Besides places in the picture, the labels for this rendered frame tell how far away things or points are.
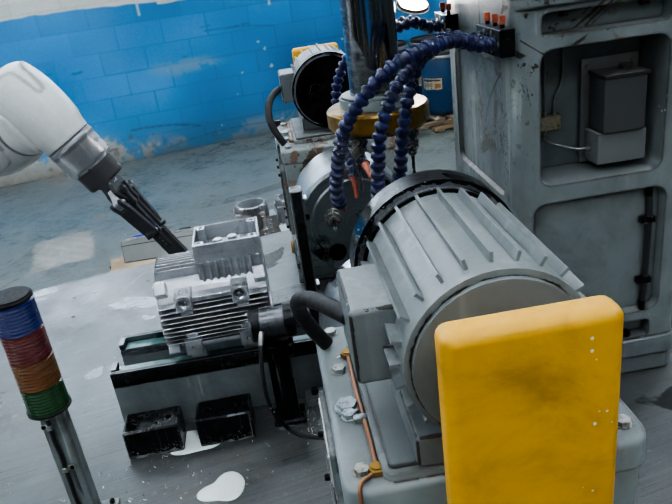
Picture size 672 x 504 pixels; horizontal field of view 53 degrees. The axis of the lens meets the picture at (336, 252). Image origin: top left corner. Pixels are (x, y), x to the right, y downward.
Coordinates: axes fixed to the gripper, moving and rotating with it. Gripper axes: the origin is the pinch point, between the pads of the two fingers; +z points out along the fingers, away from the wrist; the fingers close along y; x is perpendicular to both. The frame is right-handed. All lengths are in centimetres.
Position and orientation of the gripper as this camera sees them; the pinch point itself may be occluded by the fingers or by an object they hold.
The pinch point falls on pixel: (170, 243)
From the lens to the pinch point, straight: 134.6
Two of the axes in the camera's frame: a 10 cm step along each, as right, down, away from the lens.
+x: -7.9, 5.9, 1.5
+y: -1.2, -4.0, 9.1
